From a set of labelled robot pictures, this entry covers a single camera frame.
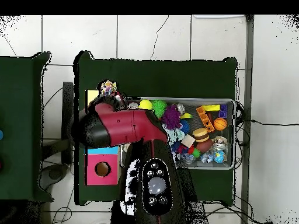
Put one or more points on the purple spiky toy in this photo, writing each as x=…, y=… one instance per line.
x=172, y=117

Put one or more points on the wooden box with three holes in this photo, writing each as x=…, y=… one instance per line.
x=102, y=170

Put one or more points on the green covered side table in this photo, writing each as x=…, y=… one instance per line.
x=18, y=105

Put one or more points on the blue spiky rubber ball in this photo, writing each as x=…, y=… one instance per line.
x=185, y=126

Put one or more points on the dark green table cloth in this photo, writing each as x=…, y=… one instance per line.
x=163, y=77

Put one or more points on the blue globe ball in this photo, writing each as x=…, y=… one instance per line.
x=219, y=156

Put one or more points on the yellow plastic block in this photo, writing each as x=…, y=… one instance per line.
x=211, y=107

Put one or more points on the brown burger toy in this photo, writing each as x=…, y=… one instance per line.
x=201, y=134

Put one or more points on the mint knitted cloth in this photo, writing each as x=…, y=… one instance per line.
x=175, y=135

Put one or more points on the clear mesh bin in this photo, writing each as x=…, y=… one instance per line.
x=215, y=166

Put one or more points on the yellow tennis ball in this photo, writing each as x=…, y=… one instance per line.
x=145, y=104

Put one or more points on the blue disc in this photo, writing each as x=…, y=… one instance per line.
x=1, y=135

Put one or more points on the orange basketball toy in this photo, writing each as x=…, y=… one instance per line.
x=220, y=124

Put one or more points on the black stand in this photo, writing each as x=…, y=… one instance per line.
x=67, y=98

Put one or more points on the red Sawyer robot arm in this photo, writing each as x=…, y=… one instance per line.
x=126, y=126

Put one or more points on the orange plastic brick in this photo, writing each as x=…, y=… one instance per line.
x=205, y=119

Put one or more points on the green spiky rubber ball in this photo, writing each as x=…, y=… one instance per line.
x=159, y=107

